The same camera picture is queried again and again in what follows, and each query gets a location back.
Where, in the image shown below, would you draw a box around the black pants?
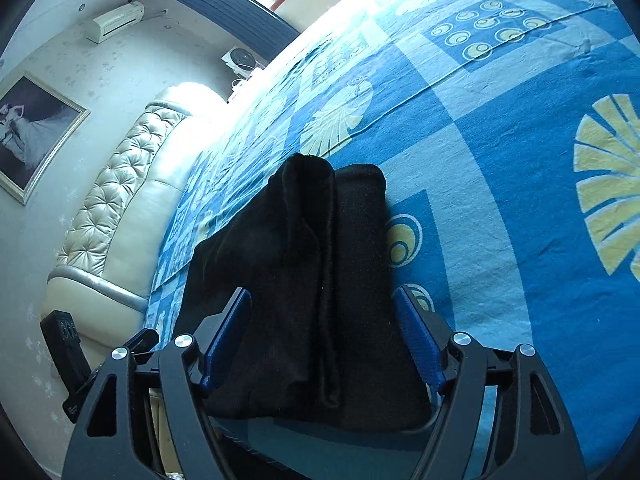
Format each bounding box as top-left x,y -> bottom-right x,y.
175,154 -> 431,432

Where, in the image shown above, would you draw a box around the tufted cream headboard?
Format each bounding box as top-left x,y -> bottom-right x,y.
42,82 -> 227,358

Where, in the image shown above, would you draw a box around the framed black white picture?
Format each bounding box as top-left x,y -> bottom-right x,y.
1,70 -> 90,205

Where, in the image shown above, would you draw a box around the white air conditioner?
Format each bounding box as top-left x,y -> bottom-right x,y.
85,1 -> 144,44

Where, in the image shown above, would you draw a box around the white fan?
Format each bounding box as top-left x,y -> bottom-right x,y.
221,47 -> 265,79

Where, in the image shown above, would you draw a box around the blue patterned bed sheet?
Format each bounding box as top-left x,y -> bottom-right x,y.
144,0 -> 639,471

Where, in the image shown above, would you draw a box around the dark blue right curtain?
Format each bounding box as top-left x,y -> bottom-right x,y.
176,0 -> 299,62

